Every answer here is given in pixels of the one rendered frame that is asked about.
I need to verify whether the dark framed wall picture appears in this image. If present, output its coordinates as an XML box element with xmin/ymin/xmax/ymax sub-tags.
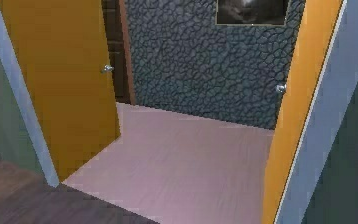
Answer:
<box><xmin>215</xmin><ymin>0</ymin><xmax>291</xmax><ymax>27</ymax></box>

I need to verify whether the orange room door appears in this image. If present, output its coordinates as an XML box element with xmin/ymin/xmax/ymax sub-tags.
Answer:
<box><xmin>260</xmin><ymin>0</ymin><xmax>345</xmax><ymax>224</ymax></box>
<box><xmin>0</xmin><ymin>0</ymin><xmax>122</xmax><ymax>183</ymax></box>

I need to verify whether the dark brown room door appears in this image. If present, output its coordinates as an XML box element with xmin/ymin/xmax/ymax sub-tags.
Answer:
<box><xmin>101</xmin><ymin>0</ymin><xmax>137</xmax><ymax>106</ymax></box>

